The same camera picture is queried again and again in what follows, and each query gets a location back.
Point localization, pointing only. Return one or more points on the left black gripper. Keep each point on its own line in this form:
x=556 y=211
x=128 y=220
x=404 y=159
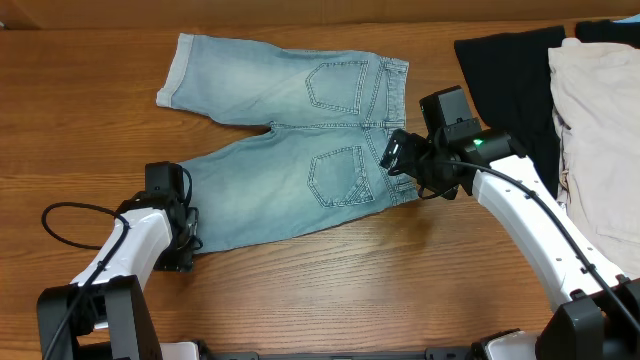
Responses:
x=182 y=257

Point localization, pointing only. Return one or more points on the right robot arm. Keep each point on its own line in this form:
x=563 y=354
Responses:
x=595 y=305

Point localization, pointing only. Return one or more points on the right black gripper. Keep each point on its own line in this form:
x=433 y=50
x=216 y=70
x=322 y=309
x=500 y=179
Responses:
x=407 y=164

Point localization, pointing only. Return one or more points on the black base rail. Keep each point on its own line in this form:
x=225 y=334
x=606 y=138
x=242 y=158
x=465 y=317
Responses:
x=340 y=356

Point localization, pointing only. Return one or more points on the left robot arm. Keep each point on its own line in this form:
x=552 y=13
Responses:
x=102 y=312

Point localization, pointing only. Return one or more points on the beige cloth garment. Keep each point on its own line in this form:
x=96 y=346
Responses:
x=595 y=90

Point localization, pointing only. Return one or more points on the black t-shirt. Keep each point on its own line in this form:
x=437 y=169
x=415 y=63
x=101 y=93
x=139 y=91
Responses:
x=509 y=78

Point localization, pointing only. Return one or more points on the light blue denim shorts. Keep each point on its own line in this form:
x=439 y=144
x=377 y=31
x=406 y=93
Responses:
x=328 y=117

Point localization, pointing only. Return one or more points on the light blue cloth corner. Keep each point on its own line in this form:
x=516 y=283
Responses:
x=629 y=20

